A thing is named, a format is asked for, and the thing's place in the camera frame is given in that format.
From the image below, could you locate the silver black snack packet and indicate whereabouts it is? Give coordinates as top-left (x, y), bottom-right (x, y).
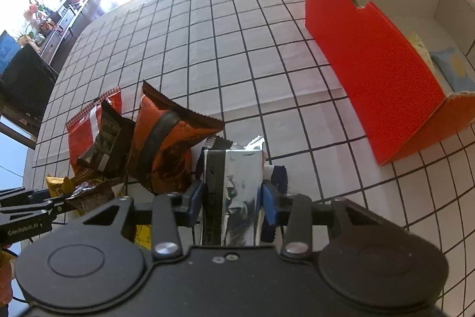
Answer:
top-left (195, 135), bottom-right (289, 247)

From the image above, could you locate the orange brown snack bag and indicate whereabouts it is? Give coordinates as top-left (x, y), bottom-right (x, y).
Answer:
top-left (126, 82), bottom-right (225, 195)

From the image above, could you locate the yellow minion snack packet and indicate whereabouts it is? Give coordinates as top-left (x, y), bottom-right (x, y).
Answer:
top-left (45, 175), bottom-right (75, 198)

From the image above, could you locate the brown chocolate bar wrapper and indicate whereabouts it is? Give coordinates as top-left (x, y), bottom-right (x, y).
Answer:
top-left (65, 169), bottom-right (125, 215)

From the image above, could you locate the dark brown snack packet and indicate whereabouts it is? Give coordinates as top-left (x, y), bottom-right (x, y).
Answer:
top-left (77, 100), bottom-right (135, 179)

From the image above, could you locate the red white snack bag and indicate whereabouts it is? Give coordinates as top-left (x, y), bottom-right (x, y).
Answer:
top-left (66, 87), bottom-right (122, 174)

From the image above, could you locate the black office chair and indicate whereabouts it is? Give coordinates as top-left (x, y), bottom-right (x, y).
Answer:
top-left (1, 44), bottom-right (58, 149)

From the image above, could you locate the black grid tablecloth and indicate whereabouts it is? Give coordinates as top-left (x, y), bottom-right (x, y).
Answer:
top-left (24, 0), bottom-right (474, 316)

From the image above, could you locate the pale yellow snack packet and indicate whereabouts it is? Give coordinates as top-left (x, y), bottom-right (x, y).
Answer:
top-left (407, 32), bottom-right (435, 72)

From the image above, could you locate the red cardboard box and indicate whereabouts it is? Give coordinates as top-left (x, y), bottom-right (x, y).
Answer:
top-left (305, 0), bottom-right (474, 164)

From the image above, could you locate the light blue snack packet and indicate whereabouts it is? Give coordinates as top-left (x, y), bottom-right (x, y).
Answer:
top-left (430, 47), bottom-right (474, 92)

